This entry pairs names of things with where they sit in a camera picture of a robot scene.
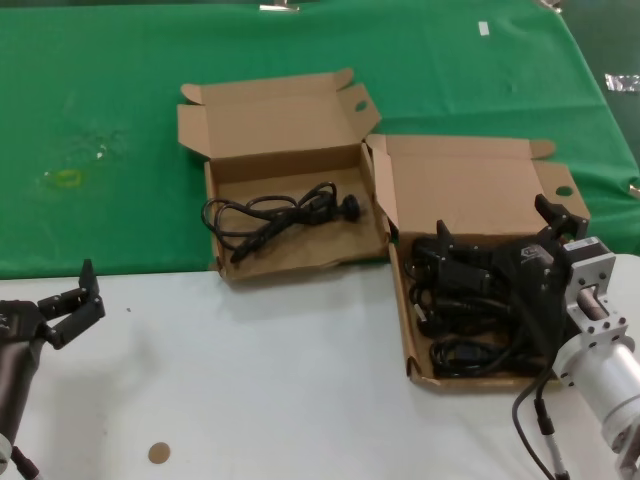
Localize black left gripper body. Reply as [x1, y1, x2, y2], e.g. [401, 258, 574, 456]
[0, 298, 55, 355]

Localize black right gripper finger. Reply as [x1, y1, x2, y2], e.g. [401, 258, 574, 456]
[436, 218, 494, 294]
[533, 193, 590, 247]

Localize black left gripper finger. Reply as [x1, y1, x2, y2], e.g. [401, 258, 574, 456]
[48, 296, 108, 351]
[37, 257, 102, 320]

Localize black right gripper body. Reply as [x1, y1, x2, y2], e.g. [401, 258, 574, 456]
[490, 234, 574, 329]

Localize open brown cardboard box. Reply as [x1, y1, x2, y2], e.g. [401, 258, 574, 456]
[366, 133, 593, 397]
[176, 68, 393, 285]

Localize clear tape scraps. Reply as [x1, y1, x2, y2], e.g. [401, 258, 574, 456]
[74, 128, 129, 162]

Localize crumpled silver foil piece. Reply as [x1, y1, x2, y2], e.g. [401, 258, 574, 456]
[604, 72, 640, 94]

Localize round brown paper disc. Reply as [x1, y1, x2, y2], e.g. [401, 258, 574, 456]
[148, 441, 173, 466]

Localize green table cloth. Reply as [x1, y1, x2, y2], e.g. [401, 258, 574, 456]
[0, 0, 640, 281]

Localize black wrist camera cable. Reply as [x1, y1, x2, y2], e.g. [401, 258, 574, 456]
[509, 294, 557, 480]

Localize grey-tipped robot cable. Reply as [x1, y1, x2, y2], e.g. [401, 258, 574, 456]
[533, 395, 570, 480]

